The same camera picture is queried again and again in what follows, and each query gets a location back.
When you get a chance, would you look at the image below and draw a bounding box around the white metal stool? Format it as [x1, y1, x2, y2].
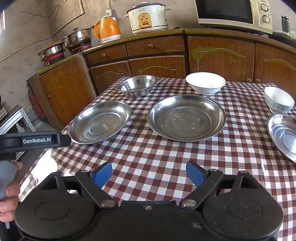
[0, 105, 37, 160]

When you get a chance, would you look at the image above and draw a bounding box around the steel pot with brown lid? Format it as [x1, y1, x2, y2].
[38, 42, 67, 58]

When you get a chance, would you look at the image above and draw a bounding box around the deep steel bowl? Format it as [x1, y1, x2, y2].
[116, 75, 158, 98]

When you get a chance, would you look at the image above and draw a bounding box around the brown white checkered tablecloth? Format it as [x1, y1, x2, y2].
[18, 76, 296, 241]

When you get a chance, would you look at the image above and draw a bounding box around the red black induction cooker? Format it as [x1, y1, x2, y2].
[68, 43, 93, 55]
[42, 54, 67, 68]

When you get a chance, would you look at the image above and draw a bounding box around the long wooden kitchen cabinet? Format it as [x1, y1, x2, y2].
[83, 28, 296, 95]

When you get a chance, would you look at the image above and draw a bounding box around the beige wall pipe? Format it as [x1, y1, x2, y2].
[0, 0, 84, 62]

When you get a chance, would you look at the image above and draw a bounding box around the orange electric kettle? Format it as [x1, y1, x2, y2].
[94, 16, 122, 44]

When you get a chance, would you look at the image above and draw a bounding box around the red plastic sack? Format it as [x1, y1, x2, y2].
[28, 90, 47, 118]

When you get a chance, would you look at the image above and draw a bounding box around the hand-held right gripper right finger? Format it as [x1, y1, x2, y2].
[179, 161, 257, 209]

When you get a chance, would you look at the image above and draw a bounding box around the white rice cooker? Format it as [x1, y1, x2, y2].
[124, 2, 171, 35]

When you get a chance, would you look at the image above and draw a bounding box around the small blue patterned bowl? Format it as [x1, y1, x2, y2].
[264, 86, 295, 114]

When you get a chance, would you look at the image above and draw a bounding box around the cream microwave oven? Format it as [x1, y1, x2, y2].
[195, 0, 273, 35]

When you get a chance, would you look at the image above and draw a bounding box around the person's left hand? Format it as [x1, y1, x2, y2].
[0, 162, 23, 223]

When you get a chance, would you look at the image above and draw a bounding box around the steel pot with knobbed lid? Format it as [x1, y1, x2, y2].
[62, 27, 93, 48]

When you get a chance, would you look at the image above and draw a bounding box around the dark green thermos bottle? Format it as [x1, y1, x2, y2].
[281, 15, 290, 33]

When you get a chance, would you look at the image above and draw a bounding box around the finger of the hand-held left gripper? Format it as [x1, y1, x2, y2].
[60, 136, 72, 149]

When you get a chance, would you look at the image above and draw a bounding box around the single-door wooden cabinet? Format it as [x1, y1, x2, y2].
[26, 52, 97, 131]

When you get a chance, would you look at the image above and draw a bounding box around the large steel plate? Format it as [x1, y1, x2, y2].
[147, 95, 226, 142]

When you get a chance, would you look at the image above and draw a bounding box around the large white bowl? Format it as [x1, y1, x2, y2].
[186, 72, 226, 96]

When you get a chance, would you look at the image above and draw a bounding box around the black electric griddle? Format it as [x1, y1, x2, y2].
[270, 32, 296, 48]

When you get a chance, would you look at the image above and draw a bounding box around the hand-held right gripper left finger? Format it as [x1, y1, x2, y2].
[45, 161, 117, 209]

